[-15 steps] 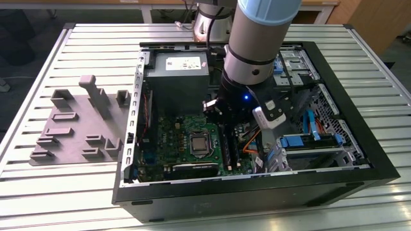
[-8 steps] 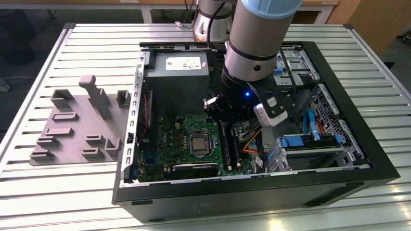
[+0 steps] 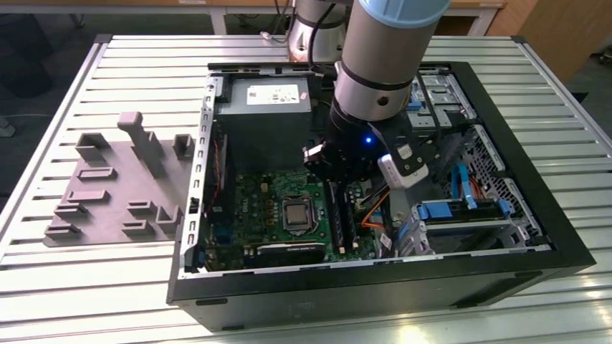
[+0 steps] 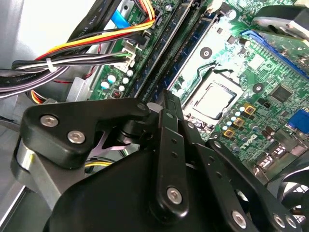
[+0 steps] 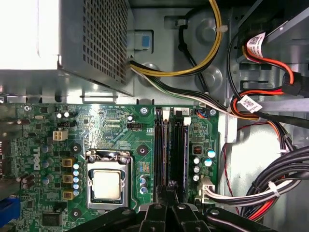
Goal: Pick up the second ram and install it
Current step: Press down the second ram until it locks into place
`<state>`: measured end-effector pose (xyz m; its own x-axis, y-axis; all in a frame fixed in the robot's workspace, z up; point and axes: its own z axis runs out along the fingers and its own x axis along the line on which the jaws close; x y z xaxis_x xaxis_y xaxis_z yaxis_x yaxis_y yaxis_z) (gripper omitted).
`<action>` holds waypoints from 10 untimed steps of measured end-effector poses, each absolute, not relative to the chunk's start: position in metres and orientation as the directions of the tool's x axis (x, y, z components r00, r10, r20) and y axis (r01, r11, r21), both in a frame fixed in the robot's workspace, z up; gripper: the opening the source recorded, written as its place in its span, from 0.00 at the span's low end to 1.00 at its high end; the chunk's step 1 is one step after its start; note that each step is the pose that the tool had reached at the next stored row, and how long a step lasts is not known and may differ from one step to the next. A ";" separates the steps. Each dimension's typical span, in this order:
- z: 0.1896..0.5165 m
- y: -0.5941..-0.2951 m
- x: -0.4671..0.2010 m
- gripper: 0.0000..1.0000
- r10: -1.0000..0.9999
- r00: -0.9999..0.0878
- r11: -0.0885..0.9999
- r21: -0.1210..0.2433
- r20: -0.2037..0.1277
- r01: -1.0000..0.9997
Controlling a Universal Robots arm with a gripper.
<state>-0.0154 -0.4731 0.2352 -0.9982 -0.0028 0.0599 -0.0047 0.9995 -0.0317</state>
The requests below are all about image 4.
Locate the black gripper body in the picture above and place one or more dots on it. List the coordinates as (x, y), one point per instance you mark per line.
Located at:
(116, 198)

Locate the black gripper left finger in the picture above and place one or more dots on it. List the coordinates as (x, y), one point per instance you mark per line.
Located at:
(72, 120)

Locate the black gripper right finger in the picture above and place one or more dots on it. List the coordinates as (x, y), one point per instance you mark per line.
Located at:
(217, 169)

